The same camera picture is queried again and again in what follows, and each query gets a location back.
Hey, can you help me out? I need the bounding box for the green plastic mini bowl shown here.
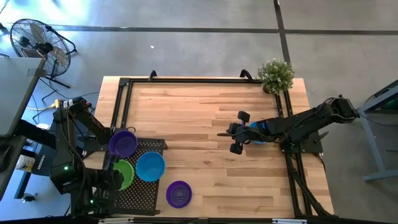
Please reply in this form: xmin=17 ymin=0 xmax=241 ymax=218
xmin=112 ymin=159 xmax=136 ymax=191

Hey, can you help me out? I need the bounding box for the white plastic tub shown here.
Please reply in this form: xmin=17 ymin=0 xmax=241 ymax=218
xmin=14 ymin=154 xmax=37 ymax=173

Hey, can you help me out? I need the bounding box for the dark grey desk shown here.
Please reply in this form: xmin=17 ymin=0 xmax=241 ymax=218
xmin=0 ymin=136 xmax=27 ymax=200

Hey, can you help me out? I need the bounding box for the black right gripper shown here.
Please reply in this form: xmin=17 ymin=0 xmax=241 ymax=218
xmin=216 ymin=110 xmax=261 ymax=156

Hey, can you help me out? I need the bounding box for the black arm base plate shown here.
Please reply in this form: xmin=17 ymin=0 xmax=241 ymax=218
xmin=278 ymin=129 xmax=330 ymax=155
xmin=81 ymin=136 xmax=108 ymax=154

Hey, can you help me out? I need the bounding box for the grey table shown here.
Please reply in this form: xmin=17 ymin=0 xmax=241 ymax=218
xmin=0 ymin=57 xmax=47 ymax=139

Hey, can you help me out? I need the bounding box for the grey metal stand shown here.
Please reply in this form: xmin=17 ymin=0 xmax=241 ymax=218
xmin=357 ymin=79 xmax=398 ymax=184

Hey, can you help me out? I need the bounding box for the black metal table frame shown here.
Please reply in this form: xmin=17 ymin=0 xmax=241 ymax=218
xmin=71 ymin=70 xmax=334 ymax=220

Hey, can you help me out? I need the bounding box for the black lettered equipment box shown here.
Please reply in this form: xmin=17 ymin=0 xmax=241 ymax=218
xmin=30 ymin=123 xmax=85 ymax=181

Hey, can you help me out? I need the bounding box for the purple plastic mini bowl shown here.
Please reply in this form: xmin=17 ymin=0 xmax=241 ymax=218
xmin=165 ymin=180 xmax=193 ymax=209
xmin=108 ymin=129 xmax=139 ymax=159

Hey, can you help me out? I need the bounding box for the black perforated metal tray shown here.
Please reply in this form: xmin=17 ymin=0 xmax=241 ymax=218
xmin=98 ymin=138 xmax=169 ymax=217

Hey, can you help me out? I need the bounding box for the black wire floor fan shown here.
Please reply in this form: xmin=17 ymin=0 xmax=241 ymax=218
xmin=8 ymin=17 xmax=78 ymax=90

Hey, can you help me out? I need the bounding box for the small potted green plant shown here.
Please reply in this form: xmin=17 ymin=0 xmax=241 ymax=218
xmin=257 ymin=58 xmax=295 ymax=95

